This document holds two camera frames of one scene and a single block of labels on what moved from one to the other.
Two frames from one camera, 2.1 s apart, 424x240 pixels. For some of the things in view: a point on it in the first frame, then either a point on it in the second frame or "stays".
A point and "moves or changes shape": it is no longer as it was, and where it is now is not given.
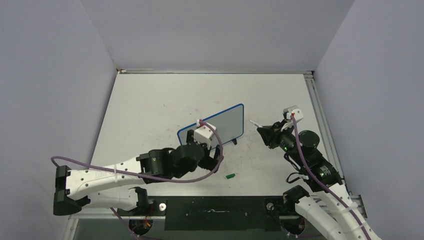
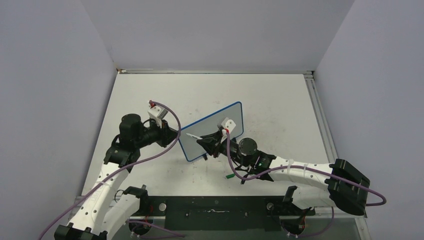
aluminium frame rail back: (144, 71) stays
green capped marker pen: (255, 124) moves or changes shape
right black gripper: (270, 133) to (212, 143)
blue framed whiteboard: (230, 123) stays
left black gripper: (211, 163) to (166, 134)
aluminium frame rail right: (315, 96) stays
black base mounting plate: (216, 214) stays
